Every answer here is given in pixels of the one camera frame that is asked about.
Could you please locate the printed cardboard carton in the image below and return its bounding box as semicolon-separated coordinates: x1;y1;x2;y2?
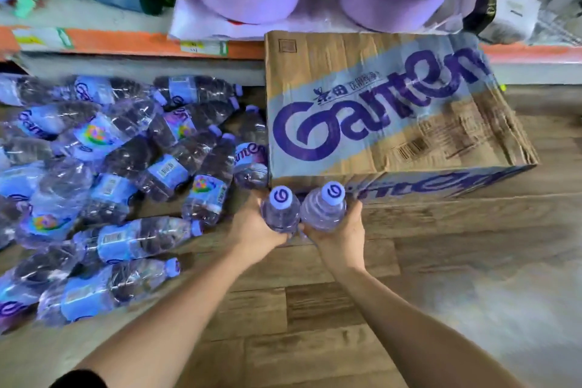
265;31;540;207

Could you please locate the white small box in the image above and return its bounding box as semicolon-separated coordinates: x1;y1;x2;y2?
477;0;540;44

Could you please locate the black sleeve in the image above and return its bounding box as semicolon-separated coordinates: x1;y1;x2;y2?
49;370;108;388

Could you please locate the person's right forearm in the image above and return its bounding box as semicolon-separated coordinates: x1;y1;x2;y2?
325;263;526;388

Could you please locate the person's left forearm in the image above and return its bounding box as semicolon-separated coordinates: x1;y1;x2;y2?
73;244;273;388

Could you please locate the person's right hand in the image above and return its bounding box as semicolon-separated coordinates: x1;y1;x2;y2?
298;200;368;273

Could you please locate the clear water bottle purple cap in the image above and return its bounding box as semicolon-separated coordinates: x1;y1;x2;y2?
260;185;302;235
300;181;348;233

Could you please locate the person's left hand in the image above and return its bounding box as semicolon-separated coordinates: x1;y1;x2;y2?
226;190;292;266

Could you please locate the orange shelf edge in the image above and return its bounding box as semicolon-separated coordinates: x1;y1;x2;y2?
0;26;582;66

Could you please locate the green yellow price tag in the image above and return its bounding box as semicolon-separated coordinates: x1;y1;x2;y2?
180;40;228;57
12;28;74;50

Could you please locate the pile of plastic water bottles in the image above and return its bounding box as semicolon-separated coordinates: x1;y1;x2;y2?
0;74;270;335

